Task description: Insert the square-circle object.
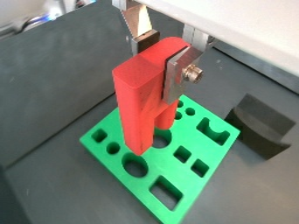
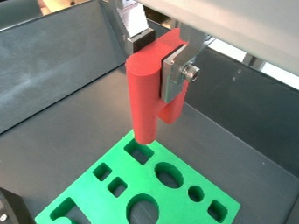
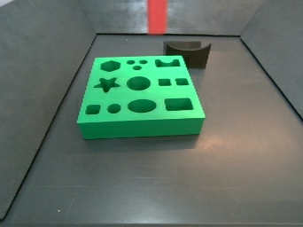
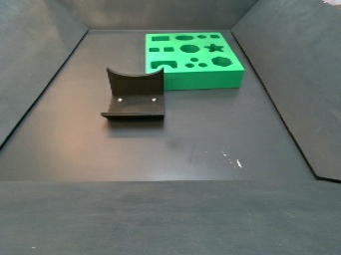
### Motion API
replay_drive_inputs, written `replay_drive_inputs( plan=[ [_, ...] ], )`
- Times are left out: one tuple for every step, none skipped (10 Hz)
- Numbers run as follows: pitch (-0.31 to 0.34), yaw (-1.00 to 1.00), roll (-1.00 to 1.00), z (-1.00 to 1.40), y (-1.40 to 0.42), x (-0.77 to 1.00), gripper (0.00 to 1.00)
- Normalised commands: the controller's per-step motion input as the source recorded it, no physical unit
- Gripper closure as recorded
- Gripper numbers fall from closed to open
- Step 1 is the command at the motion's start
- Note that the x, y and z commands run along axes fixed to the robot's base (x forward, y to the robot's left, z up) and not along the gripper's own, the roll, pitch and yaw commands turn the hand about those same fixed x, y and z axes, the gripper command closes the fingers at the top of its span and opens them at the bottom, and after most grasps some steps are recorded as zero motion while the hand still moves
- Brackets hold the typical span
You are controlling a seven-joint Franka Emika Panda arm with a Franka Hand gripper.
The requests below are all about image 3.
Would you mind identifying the green shape sorter block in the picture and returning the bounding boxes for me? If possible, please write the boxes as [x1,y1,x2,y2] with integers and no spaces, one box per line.
[77,56,205,139]

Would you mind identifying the black curved holder block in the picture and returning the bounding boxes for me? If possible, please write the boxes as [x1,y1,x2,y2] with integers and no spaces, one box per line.
[163,41,212,69]

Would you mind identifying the red tape stripe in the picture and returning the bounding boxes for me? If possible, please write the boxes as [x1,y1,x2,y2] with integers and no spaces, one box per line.
[147,0,168,35]

